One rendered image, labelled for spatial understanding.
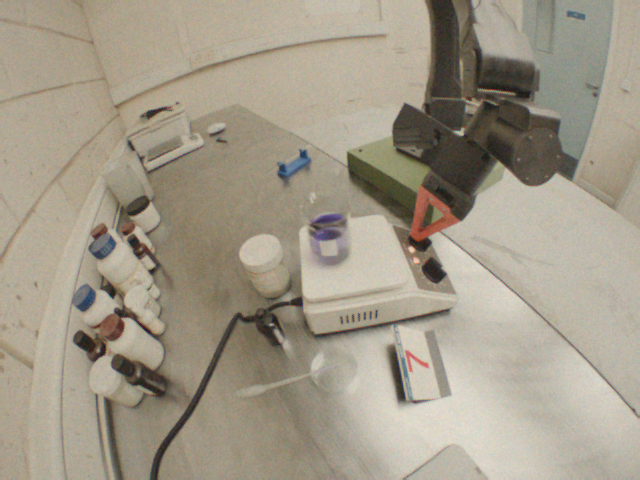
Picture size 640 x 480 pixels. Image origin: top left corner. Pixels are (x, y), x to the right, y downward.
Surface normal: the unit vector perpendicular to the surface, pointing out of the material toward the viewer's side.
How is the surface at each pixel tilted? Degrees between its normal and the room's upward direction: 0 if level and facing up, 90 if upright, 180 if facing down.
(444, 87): 89
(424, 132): 69
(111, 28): 90
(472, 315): 0
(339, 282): 0
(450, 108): 89
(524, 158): 83
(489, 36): 47
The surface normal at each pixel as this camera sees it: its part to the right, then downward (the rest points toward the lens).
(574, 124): -0.86, 0.43
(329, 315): 0.09, 0.68
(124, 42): 0.49, 0.56
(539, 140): -0.14, 0.61
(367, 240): -0.14, -0.71
